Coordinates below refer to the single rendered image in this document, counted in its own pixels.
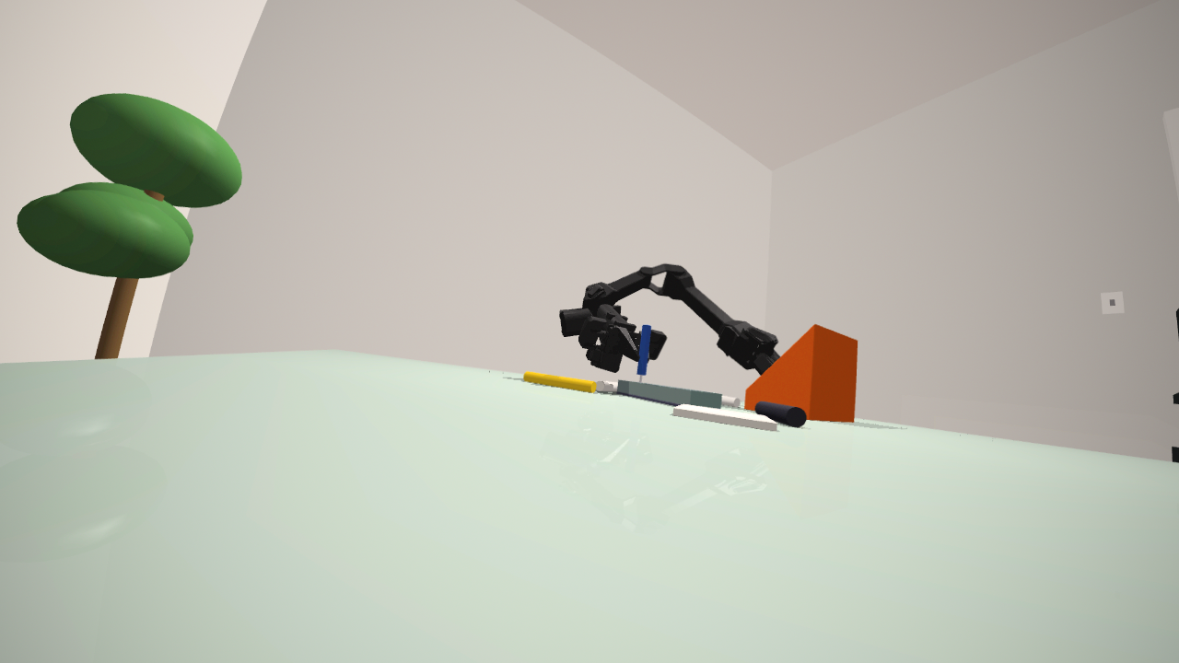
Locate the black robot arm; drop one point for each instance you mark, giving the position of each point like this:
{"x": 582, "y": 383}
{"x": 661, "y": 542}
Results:
{"x": 737, "y": 339}

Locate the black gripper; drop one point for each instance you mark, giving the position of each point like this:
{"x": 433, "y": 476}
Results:
{"x": 619, "y": 336}

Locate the blue stylus with white tip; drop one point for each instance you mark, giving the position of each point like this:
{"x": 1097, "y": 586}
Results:
{"x": 643, "y": 352}

